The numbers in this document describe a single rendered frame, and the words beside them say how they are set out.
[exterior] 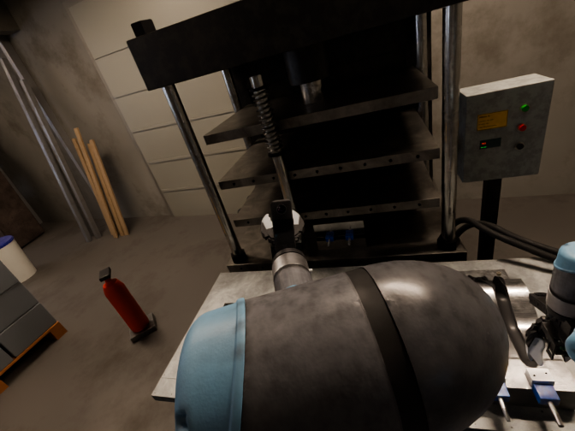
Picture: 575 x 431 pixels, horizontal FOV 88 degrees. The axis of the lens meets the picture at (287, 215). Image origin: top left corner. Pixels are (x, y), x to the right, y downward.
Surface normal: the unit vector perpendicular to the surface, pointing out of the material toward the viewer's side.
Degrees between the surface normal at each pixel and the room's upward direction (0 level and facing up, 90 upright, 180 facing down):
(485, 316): 49
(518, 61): 90
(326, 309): 5
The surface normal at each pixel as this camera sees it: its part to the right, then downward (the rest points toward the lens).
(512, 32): -0.31, 0.54
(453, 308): 0.26, -0.61
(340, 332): -0.18, -0.57
